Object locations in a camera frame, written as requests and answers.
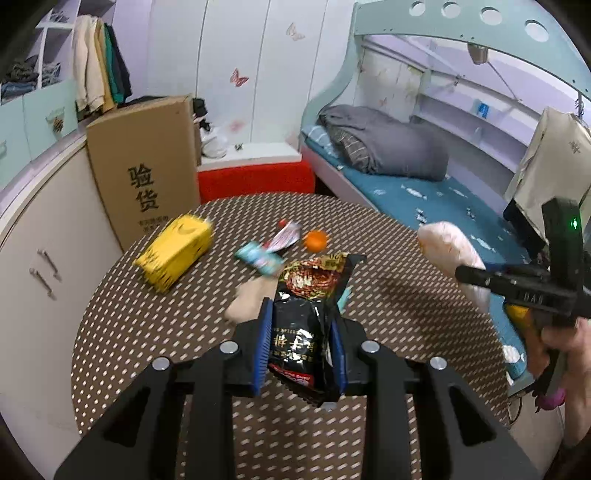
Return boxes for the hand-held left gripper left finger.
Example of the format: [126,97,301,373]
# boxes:
[53,298,274,480]

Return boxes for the red snack wrapper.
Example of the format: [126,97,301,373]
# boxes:
[267,220,303,254]

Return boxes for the grey duvet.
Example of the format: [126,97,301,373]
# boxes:
[318,104,450,182]

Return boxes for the hanging cream garment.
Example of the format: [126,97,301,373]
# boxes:
[504,107,591,241]

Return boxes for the yellow carton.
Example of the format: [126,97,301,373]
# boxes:
[133,215,215,294]

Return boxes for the teal snack packet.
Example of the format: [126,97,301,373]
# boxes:
[233,241,286,278]

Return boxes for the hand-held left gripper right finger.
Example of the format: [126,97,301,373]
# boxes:
[330,318,541,480]

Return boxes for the hanging cream jacket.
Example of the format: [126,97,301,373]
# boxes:
[72,15,106,114]

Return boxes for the hanging black garment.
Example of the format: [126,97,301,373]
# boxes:
[111,25,134,100]

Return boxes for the hanging yellow garment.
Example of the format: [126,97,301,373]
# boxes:
[95,21,116,112]

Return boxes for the blue patterned bed sheet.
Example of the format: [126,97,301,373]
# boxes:
[300,127,532,384]

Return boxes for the white pink plastic bag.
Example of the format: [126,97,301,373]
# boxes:
[417,222,492,315]

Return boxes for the tall cardboard box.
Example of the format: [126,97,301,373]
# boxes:
[85,95,202,252]

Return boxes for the small orange fruit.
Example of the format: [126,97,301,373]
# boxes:
[303,230,330,254]

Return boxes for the black printed snack packet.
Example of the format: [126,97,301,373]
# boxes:
[267,251,368,407]

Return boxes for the folded dark clothes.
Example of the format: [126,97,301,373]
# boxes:
[0,60,40,100]

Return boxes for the red bench with white top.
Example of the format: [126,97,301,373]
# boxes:
[197,142,317,204]

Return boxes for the white stair cabinet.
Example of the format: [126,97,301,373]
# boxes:
[0,0,116,162]

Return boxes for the white low cabinet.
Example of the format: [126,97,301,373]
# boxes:
[0,122,125,439]

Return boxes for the black cloth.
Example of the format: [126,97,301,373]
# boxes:
[127,95,211,132]

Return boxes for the person's right hand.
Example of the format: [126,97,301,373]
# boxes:
[526,318,591,444]

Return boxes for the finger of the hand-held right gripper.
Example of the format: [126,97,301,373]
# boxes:
[455,265,509,296]

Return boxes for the white bed wall shelf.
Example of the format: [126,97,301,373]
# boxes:
[416,92,546,153]

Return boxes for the white wardrobe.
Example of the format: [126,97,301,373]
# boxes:
[148,0,356,148]

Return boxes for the brown polka dot tablecloth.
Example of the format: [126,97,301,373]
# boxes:
[69,194,527,480]

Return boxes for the hanging green garment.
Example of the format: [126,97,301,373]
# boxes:
[102,23,126,104]

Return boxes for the light green bunk bed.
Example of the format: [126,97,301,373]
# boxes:
[298,0,591,398]

